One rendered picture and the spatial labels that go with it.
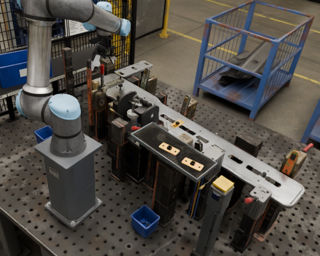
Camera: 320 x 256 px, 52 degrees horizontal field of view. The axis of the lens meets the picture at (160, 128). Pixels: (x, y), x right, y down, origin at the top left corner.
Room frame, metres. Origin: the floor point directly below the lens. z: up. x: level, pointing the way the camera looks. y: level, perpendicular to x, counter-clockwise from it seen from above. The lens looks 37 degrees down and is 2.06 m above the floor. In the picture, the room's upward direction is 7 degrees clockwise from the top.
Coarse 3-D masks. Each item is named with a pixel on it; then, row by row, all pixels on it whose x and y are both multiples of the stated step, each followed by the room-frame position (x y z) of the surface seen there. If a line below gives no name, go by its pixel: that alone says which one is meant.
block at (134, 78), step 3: (135, 75) 2.00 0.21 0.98; (129, 78) 1.95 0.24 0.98; (132, 78) 1.96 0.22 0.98; (135, 78) 1.96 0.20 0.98; (138, 78) 1.97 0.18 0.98; (141, 78) 1.97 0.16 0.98; (129, 81) 1.92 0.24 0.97; (132, 81) 1.91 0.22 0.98; (135, 81) 1.92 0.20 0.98; (138, 81) 1.94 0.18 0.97; (141, 81) 1.97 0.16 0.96; (135, 84) 1.93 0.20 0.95; (138, 84) 1.94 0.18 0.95
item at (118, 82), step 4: (120, 76) 1.77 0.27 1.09; (112, 80) 1.73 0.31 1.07; (116, 80) 1.74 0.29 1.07; (120, 80) 1.75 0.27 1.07; (104, 84) 1.68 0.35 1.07; (108, 84) 1.68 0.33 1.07; (112, 84) 1.69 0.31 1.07; (116, 84) 1.71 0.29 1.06; (120, 84) 1.76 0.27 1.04; (100, 88) 1.65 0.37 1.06; (108, 88) 1.67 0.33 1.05
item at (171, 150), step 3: (162, 144) 1.08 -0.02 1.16; (165, 144) 1.09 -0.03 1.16; (159, 147) 1.06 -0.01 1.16; (162, 147) 1.06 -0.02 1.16; (165, 147) 1.07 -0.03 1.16; (168, 147) 1.06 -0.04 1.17; (171, 147) 1.06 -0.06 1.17; (165, 150) 1.05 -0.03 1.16; (168, 150) 1.05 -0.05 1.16; (171, 150) 1.05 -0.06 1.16; (174, 150) 1.05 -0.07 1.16; (177, 150) 1.06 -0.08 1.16; (171, 153) 1.03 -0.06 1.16; (174, 153) 1.03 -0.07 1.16
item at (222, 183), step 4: (220, 176) 0.93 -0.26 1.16; (216, 180) 0.91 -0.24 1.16; (220, 180) 0.91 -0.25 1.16; (224, 180) 0.91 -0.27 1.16; (228, 180) 0.92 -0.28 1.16; (216, 184) 0.89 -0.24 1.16; (220, 184) 0.89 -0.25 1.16; (224, 184) 0.89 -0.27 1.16; (228, 184) 0.90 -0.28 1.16; (232, 184) 0.90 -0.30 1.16; (220, 188) 0.87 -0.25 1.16; (224, 188) 0.87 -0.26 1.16; (228, 188) 0.88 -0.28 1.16; (224, 192) 0.86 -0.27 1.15
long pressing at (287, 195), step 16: (112, 96) 1.67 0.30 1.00; (144, 96) 1.72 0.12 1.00; (160, 112) 1.56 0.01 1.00; (176, 112) 1.59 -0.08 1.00; (176, 128) 1.43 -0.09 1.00; (192, 128) 1.45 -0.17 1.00; (208, 144) 1.32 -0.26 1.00; (224, 144) 1.34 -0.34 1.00; (224, 160) 1.22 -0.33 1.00; (240, 160) 1.23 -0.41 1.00; (256, 160) 1.24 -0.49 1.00; (240, 176) 1.11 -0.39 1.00; (256, 176) 1.13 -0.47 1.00; (272, 176) 1.14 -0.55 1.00; (272, 192) 1.04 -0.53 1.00; (288, 192) 1.05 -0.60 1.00; (304, 192) 1.07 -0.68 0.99
